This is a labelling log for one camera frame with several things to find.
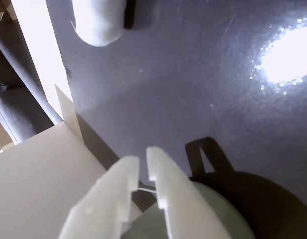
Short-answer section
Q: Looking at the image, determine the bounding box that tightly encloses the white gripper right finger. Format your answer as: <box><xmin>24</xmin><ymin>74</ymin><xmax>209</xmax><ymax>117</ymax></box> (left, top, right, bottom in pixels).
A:
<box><xmin>145</xmin><ymin>146</ymin><xmax>234</xmax><ymax>239</ymax></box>

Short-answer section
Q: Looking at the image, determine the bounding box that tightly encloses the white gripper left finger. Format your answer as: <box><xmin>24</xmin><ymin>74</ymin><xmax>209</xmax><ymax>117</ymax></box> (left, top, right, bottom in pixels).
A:
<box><xmin>58</xmin><ymin>155</ymin><xmax>139</xmax><ymax>239</ymax></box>

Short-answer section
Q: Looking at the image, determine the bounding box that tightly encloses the white gauze roll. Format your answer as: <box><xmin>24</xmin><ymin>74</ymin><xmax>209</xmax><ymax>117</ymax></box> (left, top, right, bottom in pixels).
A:
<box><xmin>70</xmin><ymin>0</ymin><xmax>128</xmax><ymax>47</ymax></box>

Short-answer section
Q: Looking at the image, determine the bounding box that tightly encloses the sage green metal mug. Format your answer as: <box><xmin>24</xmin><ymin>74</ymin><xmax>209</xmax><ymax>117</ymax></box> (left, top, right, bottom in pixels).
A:
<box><xmin>121</xmin><ymin>179</ymin><xmax>256</xmax><ymax>239</ymax></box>

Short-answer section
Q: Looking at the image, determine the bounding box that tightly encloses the black table mat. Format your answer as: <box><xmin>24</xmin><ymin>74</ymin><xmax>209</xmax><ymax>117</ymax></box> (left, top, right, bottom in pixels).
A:
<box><xmin>45</xmin><ymin>0</ymin><xmax>307</xmax><ymax>239</ymax></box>

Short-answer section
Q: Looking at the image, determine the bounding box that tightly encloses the grey fabric chair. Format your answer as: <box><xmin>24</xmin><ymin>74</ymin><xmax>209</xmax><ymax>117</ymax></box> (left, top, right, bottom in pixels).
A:
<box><xmin>0</xmin><ymin>24</ymin><xmax>65</xmax><ymax>148</ymax></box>

